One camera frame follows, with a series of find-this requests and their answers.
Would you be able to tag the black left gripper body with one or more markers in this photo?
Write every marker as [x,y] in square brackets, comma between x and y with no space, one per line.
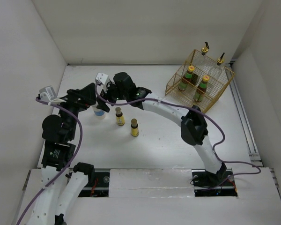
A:
[73,120]

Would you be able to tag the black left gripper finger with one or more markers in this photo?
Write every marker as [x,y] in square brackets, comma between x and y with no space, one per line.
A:
[77,93]
[85,103]

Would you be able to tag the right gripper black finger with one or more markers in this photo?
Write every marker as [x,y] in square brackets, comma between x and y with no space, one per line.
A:
[101,105]
[103,94]

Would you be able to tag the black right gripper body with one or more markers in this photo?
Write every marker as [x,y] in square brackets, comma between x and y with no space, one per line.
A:
[113,93]

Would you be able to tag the red sauce bottle yellow cap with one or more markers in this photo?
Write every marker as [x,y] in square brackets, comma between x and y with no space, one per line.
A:
[185,80]

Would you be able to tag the red sauce bottle green label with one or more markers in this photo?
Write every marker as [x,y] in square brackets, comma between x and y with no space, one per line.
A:
[201,89]

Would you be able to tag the short glass cruet gold spout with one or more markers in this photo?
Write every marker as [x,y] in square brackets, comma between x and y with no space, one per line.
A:
[198,61]

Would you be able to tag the tall glass cruet gold spout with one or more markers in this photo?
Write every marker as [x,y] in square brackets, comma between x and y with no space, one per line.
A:
[214,73]

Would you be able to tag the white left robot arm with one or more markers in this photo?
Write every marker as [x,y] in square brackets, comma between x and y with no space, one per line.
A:
[62,186]

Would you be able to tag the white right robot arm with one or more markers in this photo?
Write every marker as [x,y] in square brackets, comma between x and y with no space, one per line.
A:
[190,120]

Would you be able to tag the white bottle blue label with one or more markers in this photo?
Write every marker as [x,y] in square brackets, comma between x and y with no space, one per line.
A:
[100,114]

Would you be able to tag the small brown bottle yellow label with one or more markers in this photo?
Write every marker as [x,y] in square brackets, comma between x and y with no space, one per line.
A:
[119,116]

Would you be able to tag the small brown bottle cork cap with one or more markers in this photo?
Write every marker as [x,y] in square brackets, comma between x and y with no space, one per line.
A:
[134,128]

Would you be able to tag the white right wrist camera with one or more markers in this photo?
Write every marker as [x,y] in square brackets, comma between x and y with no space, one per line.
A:
[103,80]

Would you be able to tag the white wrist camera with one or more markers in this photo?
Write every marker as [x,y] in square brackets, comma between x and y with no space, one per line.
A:
[103,80]
[48,95]

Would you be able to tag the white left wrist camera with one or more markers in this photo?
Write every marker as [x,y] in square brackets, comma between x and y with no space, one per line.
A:
[48,95]

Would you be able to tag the black mounting rail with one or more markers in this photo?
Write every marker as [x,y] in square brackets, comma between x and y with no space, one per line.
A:
[155,183]

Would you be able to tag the gold wire basket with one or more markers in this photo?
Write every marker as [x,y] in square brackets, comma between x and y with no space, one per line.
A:
[186,97]

